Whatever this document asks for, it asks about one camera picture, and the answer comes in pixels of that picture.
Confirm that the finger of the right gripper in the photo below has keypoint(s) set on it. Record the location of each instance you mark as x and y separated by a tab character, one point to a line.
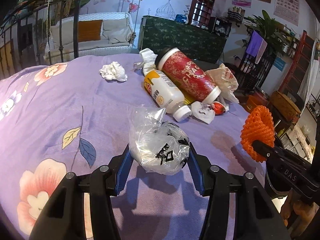
263	152

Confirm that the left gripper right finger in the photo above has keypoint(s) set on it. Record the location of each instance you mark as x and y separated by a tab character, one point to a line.
256	217

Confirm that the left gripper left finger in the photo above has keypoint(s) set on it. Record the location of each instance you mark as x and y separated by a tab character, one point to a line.
63	216

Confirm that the orange foam fruit net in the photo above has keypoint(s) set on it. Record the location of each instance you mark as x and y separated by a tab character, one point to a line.
258	126

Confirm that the clear plastic bag with print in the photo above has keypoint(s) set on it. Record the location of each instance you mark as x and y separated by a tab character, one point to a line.
158	146

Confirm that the wooden round stool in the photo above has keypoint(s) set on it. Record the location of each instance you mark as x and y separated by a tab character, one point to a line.
285	106

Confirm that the red snack wrapper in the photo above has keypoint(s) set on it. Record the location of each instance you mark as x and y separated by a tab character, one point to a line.
218	108

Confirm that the red ladder shelf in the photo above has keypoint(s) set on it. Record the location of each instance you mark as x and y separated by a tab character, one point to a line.
301	59

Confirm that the white torn wrapper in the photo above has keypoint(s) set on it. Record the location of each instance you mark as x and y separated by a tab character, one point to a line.
202	112

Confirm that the crumpled beige paper bag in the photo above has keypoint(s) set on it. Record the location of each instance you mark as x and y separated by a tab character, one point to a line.
226	81

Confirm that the red tea cup black lid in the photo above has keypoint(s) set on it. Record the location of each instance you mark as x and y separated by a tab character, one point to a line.
188	75

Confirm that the purple hanging towel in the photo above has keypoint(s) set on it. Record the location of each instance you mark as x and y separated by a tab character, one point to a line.
256	47

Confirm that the green potted plant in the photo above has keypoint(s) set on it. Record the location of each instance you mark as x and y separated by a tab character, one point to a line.
277	36

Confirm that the white orange drink bottle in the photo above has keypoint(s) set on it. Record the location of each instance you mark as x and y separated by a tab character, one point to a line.
167	95

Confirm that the green patterned counter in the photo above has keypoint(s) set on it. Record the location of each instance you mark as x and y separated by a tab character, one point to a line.
158	33

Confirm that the twisted white paper towel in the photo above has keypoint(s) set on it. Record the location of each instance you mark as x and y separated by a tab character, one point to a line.
148	61

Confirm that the crumpled white tissue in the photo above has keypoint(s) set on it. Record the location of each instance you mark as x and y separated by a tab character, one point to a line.
113	72

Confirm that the red phone booth cabinet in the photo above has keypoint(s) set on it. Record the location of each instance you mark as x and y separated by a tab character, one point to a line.
200	12

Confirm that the white wicker sofa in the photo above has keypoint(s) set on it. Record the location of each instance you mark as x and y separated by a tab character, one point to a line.
117	37

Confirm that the orange cushion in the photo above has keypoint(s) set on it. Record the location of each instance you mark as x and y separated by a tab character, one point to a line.
89	30

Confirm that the black iron railing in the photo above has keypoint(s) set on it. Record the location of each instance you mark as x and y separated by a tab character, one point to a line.
36	32

